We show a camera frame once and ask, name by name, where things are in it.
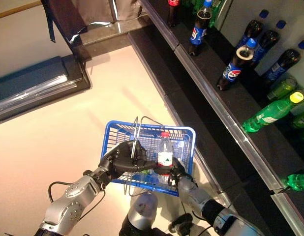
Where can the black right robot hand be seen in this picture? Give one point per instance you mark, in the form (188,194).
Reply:
(177,172)

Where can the clear water bottle red label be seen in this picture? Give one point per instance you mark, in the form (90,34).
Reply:
(165,150)

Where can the black low shelf unit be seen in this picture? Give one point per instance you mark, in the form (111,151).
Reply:
(31,81)

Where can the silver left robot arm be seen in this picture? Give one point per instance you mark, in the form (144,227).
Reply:
(68,204)

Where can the blue plastic shopping basket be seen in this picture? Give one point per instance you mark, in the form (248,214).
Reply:
(181,129)

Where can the Coca-Cola bottle red cap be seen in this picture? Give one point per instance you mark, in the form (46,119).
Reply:
(173,14)

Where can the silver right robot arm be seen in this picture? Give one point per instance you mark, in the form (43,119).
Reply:
(196,194)

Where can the glossy brown end panel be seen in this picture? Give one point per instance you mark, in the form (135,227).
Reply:
(80,12)

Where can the green Sprite bottle yellow cap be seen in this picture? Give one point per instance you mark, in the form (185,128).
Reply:
(299,182)
(270,115)
(214,14)

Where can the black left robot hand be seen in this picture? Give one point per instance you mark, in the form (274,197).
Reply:
(122,159)

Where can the dark stone plinth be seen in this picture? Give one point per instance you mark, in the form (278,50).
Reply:
(105,37)

